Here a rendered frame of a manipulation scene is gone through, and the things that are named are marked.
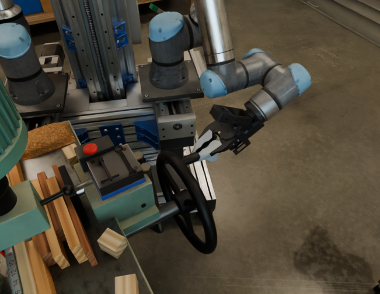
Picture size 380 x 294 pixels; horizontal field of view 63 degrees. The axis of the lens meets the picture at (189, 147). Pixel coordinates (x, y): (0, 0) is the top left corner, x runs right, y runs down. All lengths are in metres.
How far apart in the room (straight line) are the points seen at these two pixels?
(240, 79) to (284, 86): 0.11
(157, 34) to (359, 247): 1.43
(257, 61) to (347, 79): 2.12
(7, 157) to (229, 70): 0.55
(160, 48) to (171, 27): 0.08
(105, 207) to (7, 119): 0.32
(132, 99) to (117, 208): 0.66
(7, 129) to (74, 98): 0.91
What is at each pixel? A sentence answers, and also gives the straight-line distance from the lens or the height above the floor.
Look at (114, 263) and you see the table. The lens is 0.67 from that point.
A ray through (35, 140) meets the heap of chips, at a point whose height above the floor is 0.93.
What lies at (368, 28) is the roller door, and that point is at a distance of 3.65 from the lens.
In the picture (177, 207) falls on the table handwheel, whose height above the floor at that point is 0.82.
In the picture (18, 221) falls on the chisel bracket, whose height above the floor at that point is 1.06.
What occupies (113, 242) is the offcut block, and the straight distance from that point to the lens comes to 0.65.
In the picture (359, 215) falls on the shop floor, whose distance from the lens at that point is 1.98.
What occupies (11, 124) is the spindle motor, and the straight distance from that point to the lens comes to 0.44.
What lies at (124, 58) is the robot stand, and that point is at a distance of 1.33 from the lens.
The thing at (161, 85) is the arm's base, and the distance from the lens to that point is 1.15.
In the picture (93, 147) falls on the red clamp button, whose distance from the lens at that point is 0.69.
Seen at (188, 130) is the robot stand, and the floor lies 0.72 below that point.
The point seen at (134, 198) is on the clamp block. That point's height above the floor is 0.94.
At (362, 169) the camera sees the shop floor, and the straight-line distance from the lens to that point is 2.21.
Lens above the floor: 1.51
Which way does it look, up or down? 47 degrees down
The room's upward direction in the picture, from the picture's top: straight up
